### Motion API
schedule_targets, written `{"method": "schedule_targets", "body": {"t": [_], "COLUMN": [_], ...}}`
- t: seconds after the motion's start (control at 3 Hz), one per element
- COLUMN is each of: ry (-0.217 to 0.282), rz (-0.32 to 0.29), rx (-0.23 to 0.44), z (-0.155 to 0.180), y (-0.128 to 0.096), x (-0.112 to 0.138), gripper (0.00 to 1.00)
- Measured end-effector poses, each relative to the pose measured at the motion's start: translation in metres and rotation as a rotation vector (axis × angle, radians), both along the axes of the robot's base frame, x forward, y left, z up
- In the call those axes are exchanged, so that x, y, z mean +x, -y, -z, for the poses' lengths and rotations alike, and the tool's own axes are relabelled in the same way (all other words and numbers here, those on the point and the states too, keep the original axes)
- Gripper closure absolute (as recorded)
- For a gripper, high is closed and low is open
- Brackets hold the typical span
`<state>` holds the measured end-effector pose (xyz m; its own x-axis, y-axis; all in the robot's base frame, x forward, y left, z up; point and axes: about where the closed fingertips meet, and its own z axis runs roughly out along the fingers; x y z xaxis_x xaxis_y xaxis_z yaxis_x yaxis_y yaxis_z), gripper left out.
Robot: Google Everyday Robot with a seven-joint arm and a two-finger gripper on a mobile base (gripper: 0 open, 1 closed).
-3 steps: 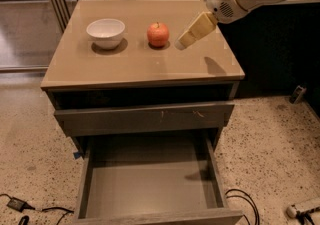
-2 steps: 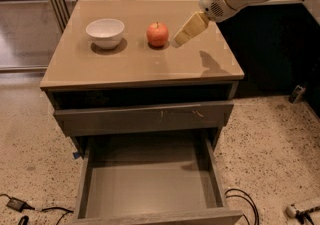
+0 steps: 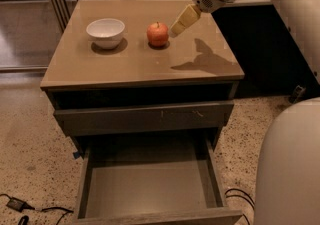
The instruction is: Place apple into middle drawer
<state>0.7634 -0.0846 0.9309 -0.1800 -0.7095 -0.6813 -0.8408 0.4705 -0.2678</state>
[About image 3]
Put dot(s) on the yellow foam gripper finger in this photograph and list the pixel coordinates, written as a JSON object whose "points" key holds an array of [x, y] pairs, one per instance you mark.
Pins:
{"points": [[185, 19]]}

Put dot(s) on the red apple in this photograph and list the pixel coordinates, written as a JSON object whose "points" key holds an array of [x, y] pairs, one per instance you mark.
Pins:
{"points": [[157, 34]]}

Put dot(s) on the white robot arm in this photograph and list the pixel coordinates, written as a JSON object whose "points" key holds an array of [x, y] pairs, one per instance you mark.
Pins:
{"points": [[288, 172]]}

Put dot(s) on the grey wooden drawer cabinet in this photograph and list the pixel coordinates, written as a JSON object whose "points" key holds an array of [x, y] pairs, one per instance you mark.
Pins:
{"points": [[197, 66]]}

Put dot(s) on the closed grey top drawer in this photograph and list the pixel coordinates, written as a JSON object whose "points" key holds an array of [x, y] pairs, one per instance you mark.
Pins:
{"points": [[101, 121]]}

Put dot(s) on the open grey middle drawer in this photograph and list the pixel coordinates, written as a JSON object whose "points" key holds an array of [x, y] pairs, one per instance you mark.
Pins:
{"points": [[166, 178]]}

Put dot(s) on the white ceramic bowl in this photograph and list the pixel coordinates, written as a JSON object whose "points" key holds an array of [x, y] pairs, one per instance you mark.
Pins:
{"points": [[106, 33]]}

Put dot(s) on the small dark floor object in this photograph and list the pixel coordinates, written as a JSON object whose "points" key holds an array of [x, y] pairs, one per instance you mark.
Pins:
{"points": [[297, 94]]}

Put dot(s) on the blue tape piece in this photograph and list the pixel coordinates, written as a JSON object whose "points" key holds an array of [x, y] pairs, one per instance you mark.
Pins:
{"points": [[76, 155]]}

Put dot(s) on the black power adapter with cable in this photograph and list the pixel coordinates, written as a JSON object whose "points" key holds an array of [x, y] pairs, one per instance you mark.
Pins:
{"points": [[19, 205]]}

